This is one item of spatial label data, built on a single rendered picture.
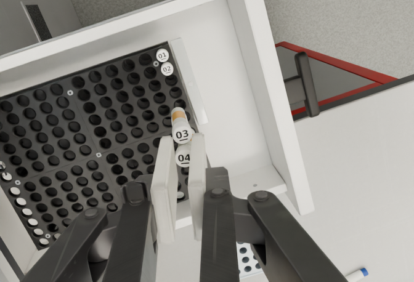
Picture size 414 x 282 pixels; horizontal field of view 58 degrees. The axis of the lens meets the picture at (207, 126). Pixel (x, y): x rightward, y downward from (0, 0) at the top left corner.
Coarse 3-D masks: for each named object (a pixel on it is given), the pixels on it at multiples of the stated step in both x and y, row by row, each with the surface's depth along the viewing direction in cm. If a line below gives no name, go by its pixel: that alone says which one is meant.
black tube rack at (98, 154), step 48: (144, 48) 41; (48, 96) 38; (96, 96) 39; (144, 96) 39; (0, 144) 39; (48, 144) 40; (96, 144) 40; (144, 144) 44; (48, 192) 45; (96, 192) 42; (48, 240) 43
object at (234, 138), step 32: (192, 0) 37; (224, 0) 43; (96, 32) 37; (128, 32) 43; (160, 32) 44; (192, 32) 44; (224, 32) 44; (0, 64) 37; (32, 64) 43; (64, 64) 43; (96, 64) 44; (192, 64) 45; (224, 64) 46; (0, 96) 44; (224, 96) 47; (224, 128) 48; (256, 128) 49; (224, 160) 50; (256, 160) 50; (0, 192) 46; (0, 224) 44; (32, 224) 49; (32, 256) 48
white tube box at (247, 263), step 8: (240, 248) 62; (248, 248) 60; (240, 256) 60; (248, 256) 60; (240, 264) 61; (248, 264) 61; (256, 264) 63; (240, 272) 61; (248, 272) 61; (256, 272) 62
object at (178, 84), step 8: (160, 48) 38; (168, 48) 38; (160, 64) 38; (160, 72) 39; (176, 72) 39; (176, 80) 40; (168, 88) 39; (168, 96) 40; (184, 96) 40; (192, 120) 41; (208, 160) 43
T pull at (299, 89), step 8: (296, 56) 39; (304, 56) 39; (296, 64) 40; (304, 64) 39; (304, 72) 39; (288, 80) 40; (296, 80) 40; (304, 80) 40; (312, 80) 40; (288, 88) 40; (296, 88) 40; (304, 88) 40; (312, 88) 40; (288, 96) 40; (296, 96) 40; (304, 96) 40; (312, 96) 40; (312, 104) 41; (312, 112) 41
